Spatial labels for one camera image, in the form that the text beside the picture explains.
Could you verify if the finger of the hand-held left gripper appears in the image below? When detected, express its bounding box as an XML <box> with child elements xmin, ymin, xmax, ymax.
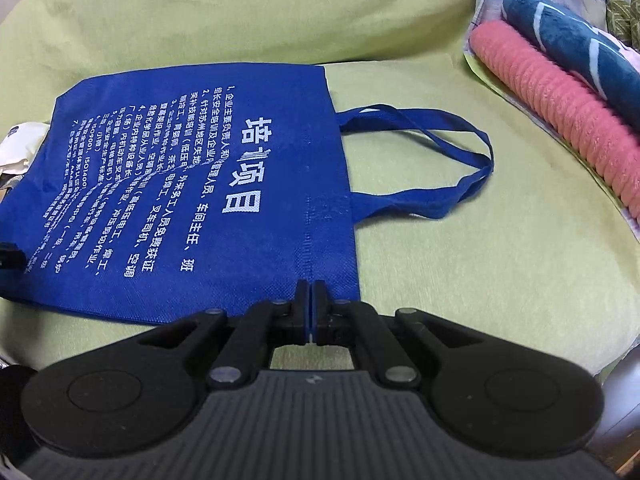
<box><xmin>0</xmin><ymin>242</ymin><xmax>27</xmax><ymax>269</ymax></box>

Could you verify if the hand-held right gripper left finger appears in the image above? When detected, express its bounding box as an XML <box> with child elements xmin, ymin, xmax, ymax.
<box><xmin>134</xmin><ymin>280</ymin><xmax>312</xmax><ymax>389</ymax></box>

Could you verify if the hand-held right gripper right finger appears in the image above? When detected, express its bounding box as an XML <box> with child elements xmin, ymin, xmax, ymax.
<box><xmin>311</xmin><ymin>280</ymin><xmax>495</xmax><ymax>389</ymax></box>

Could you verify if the blue shopping bag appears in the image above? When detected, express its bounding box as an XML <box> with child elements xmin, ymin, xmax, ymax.
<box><xmin>0</xmin><ymin>62</ymin><xmax>495</xmax><ymax>323</ymax></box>

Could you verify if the white tote bag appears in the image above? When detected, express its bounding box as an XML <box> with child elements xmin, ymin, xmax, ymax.
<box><xmin>0</xmin><ymin>121</ymin><xmax>51</xmax><ymax>177</ymax></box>

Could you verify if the green covered sofa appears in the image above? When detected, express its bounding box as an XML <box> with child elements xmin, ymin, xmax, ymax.
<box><xmin>0</xmin><ymin>0</ymin><xmax>640</xmax><ymax>376</ymax></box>

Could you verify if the pastel patchwork cloth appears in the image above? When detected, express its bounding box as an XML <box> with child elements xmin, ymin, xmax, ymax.
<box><xmin>462</xmin><ymin>0</ymin><xmax>640</xmax><ymax>238</ymax></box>

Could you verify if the pink ribbed towel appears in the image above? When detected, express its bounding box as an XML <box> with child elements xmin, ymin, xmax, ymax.
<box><xmin>471</xmin><ymin>21</ymin><xmax>640</xmax><ymax>213</ymax></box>

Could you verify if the teal striped towel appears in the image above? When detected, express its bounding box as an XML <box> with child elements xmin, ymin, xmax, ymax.
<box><xmin>501</xmin><ymin>0</ymin><xmax>640</xmax><ymax>133</ymax></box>

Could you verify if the green leaf print pillow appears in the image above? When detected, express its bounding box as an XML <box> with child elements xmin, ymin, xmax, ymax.
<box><xmin>604</xmin><ymin>0</ymin><xmax>640</xmax><ymax>52</ymax></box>

